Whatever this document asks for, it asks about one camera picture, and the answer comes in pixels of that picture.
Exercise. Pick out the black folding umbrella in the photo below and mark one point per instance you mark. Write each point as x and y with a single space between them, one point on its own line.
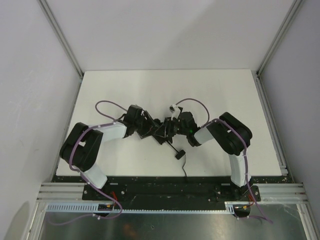
164 133

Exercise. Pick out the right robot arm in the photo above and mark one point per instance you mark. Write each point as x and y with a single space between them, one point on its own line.
233 137

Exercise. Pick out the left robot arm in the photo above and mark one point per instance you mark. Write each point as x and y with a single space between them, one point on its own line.
81 147

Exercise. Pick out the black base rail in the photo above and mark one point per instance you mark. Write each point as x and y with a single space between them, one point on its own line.
127 188

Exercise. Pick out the right aluminium frame post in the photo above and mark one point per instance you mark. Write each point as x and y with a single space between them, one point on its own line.
258 80

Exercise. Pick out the aluminium frame post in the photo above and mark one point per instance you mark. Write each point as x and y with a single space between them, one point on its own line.
48 13
258 80

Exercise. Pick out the left aluminium frame post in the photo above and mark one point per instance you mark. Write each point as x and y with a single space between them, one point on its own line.
48 13

